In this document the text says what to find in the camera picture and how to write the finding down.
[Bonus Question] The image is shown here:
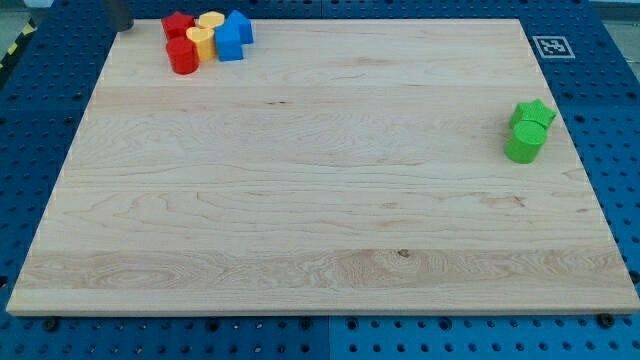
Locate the red star block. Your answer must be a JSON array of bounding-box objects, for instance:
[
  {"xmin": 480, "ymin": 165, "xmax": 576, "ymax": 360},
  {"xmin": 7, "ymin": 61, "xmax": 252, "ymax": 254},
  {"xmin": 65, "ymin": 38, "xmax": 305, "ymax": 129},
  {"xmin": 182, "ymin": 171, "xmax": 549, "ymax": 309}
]
[{"xmin": 161, "ymin": 11, "xmax": 195, "ymax": 40}]

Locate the green star block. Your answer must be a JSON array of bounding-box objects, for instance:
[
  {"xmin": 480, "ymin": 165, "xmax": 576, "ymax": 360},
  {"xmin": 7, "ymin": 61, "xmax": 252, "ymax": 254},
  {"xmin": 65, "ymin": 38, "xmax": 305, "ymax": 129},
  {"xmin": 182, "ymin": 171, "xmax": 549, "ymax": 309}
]
[{"xmin": 509, "ymin": 99, "xmax": 557, "ymax": 130}]

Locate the light wooden board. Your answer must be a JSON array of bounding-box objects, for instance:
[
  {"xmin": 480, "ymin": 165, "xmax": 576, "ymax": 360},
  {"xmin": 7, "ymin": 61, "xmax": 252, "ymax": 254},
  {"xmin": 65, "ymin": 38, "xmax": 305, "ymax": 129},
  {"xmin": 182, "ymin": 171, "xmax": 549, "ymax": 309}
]
[{"xmin": 7, "ymin": 19, "xmax": 639, "ymax": 317}]

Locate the blue block rear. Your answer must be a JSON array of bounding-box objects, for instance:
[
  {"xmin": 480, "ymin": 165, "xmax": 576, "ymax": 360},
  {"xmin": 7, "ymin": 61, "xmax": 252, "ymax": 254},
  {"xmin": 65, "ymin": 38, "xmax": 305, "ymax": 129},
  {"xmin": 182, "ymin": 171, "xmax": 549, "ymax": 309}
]
[{"xmin": 227, "ymin": 10, "xmax": 254, "ymax": 44}]

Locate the blue house-shaped block front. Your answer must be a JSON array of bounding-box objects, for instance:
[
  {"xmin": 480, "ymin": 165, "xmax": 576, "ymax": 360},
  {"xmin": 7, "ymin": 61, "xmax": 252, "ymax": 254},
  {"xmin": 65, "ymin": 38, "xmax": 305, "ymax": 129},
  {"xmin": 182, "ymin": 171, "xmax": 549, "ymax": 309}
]
[{"xmin": 214, "ymin": 23, "xmax": 244, "ymax": 62}]

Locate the yellow heart block front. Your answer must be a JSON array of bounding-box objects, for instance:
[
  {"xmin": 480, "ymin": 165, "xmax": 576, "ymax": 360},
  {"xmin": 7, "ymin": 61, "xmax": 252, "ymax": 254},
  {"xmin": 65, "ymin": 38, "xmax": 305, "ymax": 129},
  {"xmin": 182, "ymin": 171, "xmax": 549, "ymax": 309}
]
[{"xmin": 186, "ymin": 27, "xmax": 216, "ymax": 62}]

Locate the yellow heart block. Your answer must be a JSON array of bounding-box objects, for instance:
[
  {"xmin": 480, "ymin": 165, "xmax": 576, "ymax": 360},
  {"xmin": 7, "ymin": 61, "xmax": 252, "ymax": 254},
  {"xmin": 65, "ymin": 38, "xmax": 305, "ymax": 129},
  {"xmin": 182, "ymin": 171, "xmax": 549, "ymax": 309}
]
[
  {"xmin": 186, "ymin": 27, "xmax": 216, "ymax": 62},
  {"xmin": 197, "ymin": 11, "xmax": 226, "ymax": 29}
]

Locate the red cylinder block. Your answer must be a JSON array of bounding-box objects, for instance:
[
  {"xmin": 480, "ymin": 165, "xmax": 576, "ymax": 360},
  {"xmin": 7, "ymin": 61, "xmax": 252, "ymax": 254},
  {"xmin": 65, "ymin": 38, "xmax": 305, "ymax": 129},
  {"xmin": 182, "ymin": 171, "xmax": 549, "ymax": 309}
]
[{"xmin": 165, "ymin": 38, "xmax": 199, "ymax": 75}]

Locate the yellow heart block rear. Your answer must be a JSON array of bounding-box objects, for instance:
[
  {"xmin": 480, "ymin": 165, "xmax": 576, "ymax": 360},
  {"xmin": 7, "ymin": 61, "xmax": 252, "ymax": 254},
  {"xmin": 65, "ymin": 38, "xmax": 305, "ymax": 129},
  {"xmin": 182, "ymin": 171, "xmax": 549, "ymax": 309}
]
[{"xmin": 197, "ymin": 11, "xmax": 226, "ymax": 29}]

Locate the green cylinder block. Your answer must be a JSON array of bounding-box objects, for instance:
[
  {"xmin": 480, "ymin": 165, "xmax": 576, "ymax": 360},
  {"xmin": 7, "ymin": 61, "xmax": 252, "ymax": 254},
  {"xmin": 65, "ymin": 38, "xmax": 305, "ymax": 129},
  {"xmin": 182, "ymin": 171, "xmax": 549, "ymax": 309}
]
[{"xmin": 504, "ymin": 121, "xmax": 547, "ymax": 164}]

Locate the white fiducial marker tag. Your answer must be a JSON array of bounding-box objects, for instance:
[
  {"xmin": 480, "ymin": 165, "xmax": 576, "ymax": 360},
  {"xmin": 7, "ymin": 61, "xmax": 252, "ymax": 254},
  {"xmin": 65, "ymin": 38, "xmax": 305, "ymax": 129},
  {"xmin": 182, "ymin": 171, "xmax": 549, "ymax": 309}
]
[{"xmin": 532, "ymin": 35, "xmax": 575, "ymax": 59}]

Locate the black bolt left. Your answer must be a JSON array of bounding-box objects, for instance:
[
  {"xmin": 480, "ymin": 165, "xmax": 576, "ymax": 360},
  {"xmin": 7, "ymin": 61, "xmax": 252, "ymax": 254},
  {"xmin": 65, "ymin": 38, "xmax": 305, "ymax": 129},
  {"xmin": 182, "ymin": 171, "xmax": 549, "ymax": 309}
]
[{"xmin": 42, "ymin": 317, "xmax": 60, "ymax": 333}]

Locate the black bolt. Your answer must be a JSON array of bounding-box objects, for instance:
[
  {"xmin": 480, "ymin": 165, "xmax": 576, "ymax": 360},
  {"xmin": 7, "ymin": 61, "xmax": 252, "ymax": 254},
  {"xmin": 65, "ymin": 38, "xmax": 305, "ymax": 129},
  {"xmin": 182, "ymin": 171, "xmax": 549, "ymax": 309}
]
[
  {"xmin": 42, "ymin": 317, "xmax": 60, "ymax": 333},
  {"xmin": 596, "ymin": 313, "xmax": 616, "ymax": 329}
]

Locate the black bolt right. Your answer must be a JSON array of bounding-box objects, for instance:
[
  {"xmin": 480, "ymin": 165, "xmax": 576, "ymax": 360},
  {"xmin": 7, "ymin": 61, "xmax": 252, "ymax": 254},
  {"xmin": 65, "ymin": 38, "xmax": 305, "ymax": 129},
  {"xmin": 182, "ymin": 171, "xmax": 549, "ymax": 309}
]
[{"xmin": 596, "ymin": 313, "xmax": 616, "ymax": 329}]

